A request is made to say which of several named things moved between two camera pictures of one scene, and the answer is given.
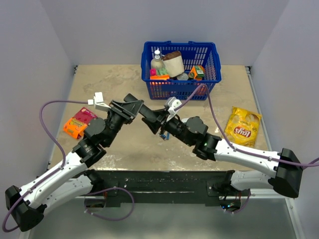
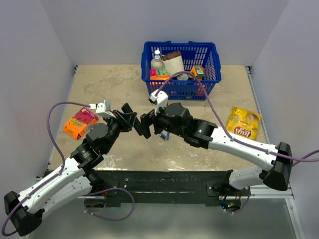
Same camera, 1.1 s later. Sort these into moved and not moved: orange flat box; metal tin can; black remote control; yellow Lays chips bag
Moved: black remote control
Not moved: metal tin can; orange flat box; yellow Lays chips bag
